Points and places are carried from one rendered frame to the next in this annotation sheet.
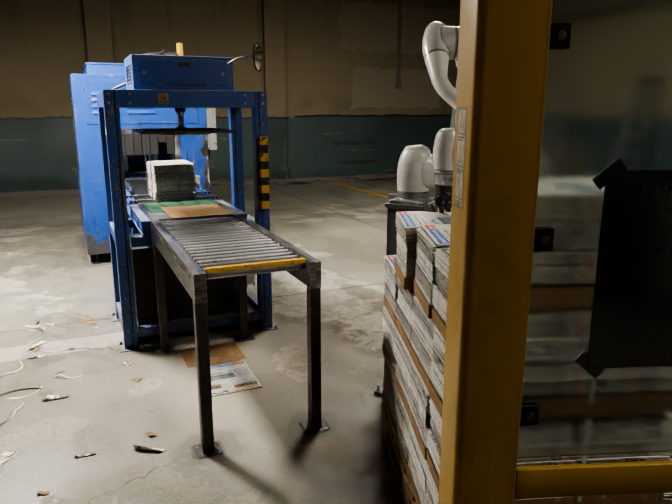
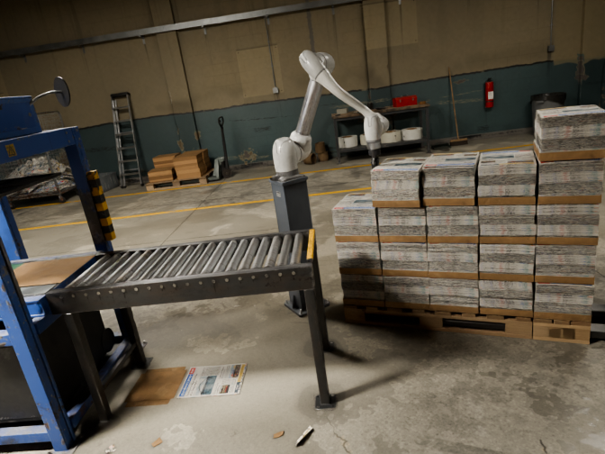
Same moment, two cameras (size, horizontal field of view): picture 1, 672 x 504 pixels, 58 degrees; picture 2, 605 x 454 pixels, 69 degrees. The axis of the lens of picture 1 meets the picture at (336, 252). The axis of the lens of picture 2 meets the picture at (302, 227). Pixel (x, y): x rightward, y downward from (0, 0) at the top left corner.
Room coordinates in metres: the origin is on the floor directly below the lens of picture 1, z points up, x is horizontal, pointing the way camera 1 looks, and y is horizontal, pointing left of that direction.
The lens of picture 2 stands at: (1.40, 2.24, 1.63)
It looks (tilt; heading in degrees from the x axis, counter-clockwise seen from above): 18 degrees down; 299
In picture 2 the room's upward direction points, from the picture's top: 8 degrees counter-clockwise
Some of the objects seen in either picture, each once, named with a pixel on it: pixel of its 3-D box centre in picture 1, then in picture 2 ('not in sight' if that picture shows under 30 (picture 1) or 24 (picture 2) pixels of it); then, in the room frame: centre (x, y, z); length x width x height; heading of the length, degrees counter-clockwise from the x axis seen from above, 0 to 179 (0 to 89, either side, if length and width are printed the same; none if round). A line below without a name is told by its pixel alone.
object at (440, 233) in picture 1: (486, 233); (452, 158); (1.84, -0.47, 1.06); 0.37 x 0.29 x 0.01; 92
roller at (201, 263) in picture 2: (225, 244); (203, 261); (2.99, 0.56, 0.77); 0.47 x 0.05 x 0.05; 114
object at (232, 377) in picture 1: (227, 377); (213, 379); (3.08, 0.59, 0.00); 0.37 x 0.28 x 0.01; 24
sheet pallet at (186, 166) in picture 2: not in sight; (180, 168); (7.67, -4.35, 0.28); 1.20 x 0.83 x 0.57; 24
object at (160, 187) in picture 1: (170, 179); not in sight; (4.50, 1.23, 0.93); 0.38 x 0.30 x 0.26; 24
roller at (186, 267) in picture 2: (222, 241); (191, 262); (3.05, 0.59, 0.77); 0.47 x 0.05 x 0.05; 114
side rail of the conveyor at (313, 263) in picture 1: (269, 244); (204, 250); (3.15, 0.36, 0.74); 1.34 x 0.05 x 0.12; 24
